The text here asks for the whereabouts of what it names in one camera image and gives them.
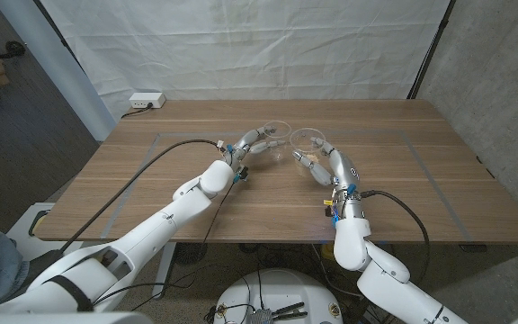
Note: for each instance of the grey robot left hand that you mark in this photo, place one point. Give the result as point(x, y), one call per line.
point(243, 147)

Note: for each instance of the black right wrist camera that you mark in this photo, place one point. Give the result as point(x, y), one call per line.
point(333, 213)

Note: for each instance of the white fabric backdrop sheet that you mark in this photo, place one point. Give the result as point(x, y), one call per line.
point(241, 54)

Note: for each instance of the white pillar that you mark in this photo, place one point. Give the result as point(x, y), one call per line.
point(70, 85)

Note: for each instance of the black pliers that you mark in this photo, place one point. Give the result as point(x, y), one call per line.
point(288, 308)

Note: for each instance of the black round grille object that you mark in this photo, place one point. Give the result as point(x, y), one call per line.
point(191, 254)

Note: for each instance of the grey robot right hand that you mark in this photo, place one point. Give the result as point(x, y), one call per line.
point(344, 173)

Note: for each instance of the white table leg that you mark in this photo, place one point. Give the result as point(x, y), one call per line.
point(164, 272)

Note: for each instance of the grey finned electronics box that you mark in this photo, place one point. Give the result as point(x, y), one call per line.
point(261, 317)

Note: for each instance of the white power strip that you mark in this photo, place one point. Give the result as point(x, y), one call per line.
point(146, 100)

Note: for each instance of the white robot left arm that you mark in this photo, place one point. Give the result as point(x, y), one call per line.
point(160, 220)

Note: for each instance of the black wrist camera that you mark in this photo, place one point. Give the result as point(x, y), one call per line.
point(240, 174)
point(333, 213)

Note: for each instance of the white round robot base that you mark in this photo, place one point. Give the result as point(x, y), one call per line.
point(286, 288)

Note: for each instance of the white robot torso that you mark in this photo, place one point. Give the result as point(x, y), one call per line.
point(61, 318)

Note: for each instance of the clear plastic cup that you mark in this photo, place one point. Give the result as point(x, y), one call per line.
point(306, 139)
point(279, 153)

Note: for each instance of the black backdrop stand pole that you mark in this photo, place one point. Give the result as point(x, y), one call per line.
point(431, 51)
point(56, 33)

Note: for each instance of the brown sugar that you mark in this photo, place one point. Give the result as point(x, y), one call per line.
point(310, 157)

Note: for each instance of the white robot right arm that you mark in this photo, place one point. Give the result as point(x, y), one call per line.
point(351, 245)

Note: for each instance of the black shoe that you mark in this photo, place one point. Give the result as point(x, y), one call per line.
point(38, 265)

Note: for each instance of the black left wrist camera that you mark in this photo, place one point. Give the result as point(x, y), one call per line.
point(240, 174)

